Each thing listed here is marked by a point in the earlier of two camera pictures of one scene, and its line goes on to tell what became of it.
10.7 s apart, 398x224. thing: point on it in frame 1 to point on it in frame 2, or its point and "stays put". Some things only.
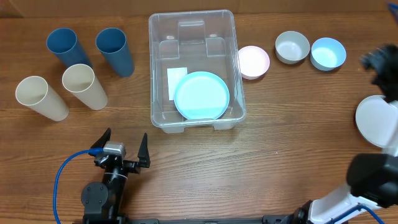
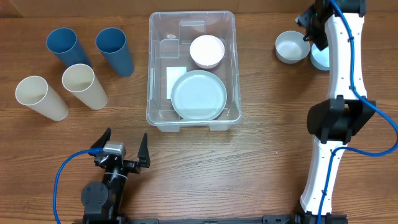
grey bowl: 291,46 stays put
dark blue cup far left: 63,43 stays put
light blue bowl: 328,54 stays put
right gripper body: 385,65 to 313,32
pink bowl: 254,61 to 207,50
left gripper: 143,156 stays put
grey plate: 375,120 to 199,95
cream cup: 79,79 stays put
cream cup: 33,92 stays put
